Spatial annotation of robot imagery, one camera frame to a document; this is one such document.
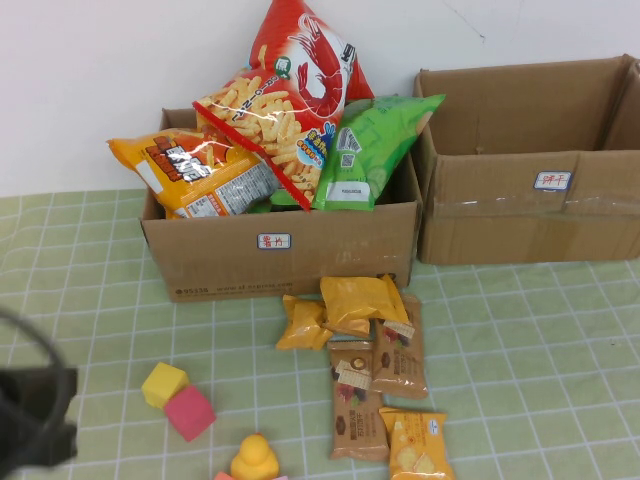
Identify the large yellow snack packet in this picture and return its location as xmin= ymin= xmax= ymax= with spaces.
xmin=319 ymin=273 xmax=410 ymax=337

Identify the red shrimp stick bag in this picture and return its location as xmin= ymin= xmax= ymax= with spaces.
xmin=192 ymin=0 xmax=376 ymax=211

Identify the brown wafer biscuit packet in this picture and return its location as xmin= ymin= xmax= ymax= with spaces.
xmin=327 ymin=341 xmax=395 ymax=461
xmin=372 ymin=293 xmax=430 ymax=401

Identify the yellow cracker packet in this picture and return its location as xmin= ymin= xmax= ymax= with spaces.
xmin=378 ymin=406 xmax=456 ymax=480

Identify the small green snack packet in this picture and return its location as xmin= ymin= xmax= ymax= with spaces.
xmin=247 ymin=188 xmax=311 ymax=215

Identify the small yellow snack packet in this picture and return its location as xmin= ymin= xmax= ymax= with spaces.
xmin=275 ymin=294 xmax=335 ymax=352

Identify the large orange snack bag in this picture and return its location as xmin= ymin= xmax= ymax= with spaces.
xmin=106 ymin=127 xmax=281 ymax=220

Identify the cardboard box with printed text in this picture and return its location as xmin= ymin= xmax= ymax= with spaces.
xmin=139 ymin=107 xmax=424 ymax=304

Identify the white label sticker blue border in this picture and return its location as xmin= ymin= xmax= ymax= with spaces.
xmin=257 ymin=232 xmax=294 ymax=251
xmin=533 ymin=170 xmax=574 ymax=192

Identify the green chip bag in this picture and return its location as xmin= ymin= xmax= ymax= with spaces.
xmin=310 ymin=93 xmax=447 ymax=211

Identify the large plain cardboard box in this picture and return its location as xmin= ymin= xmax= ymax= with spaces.
xmin=413 ymin=53 xmax=640 ymax=266

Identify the green checked tablecloth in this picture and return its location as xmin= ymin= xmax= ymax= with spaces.
xmin=0 ymin=188 xmax=640 ymax=480

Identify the yellow foam cube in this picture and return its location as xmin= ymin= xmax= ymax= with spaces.
xmin=140 ymin=362 xmax=192 ymax=410

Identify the pink foam cube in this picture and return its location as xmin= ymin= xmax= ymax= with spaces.
xmin=163 ymin=383 xmax=219 ymax=444

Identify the yellow rubber duck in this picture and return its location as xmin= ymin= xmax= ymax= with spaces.
xmin=229 ymin=432 xmax=281 ymax=480

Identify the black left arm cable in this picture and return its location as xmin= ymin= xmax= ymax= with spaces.
xmin=0 ymin=303 xmax=69 ymax=441

